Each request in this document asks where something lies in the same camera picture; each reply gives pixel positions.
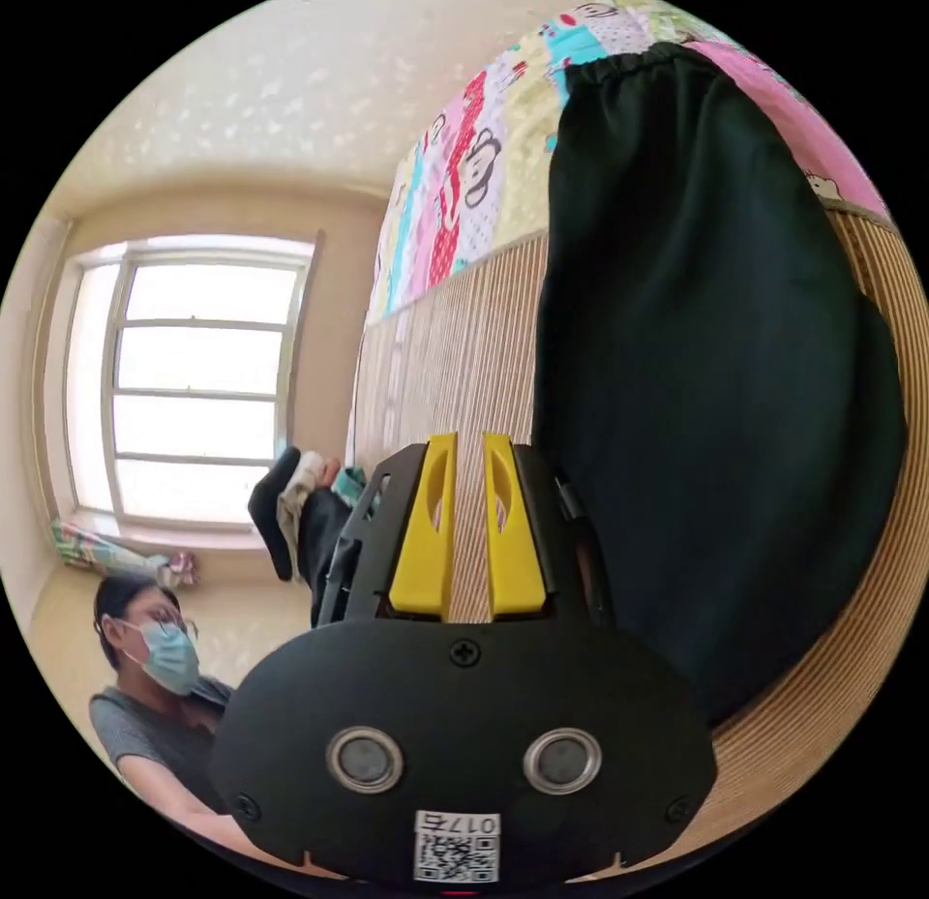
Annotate black long pants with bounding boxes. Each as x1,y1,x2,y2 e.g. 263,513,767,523
531,40,910,728

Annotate person's body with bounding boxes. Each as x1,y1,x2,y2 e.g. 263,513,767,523
88,572,242,817

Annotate person's right forearm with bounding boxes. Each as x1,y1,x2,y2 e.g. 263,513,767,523
119,753,349,883

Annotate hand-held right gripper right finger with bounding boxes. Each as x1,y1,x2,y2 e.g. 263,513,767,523
483,432,548,621

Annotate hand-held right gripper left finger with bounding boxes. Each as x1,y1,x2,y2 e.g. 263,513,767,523
388,432,460,621

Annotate pile of clothes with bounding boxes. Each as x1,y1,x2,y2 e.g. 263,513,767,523
246,445,382,628

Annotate window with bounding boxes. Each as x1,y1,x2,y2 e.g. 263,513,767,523
40,232,324,549

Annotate rolled striped blanket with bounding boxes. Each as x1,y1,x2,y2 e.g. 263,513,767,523
48,518,201,589

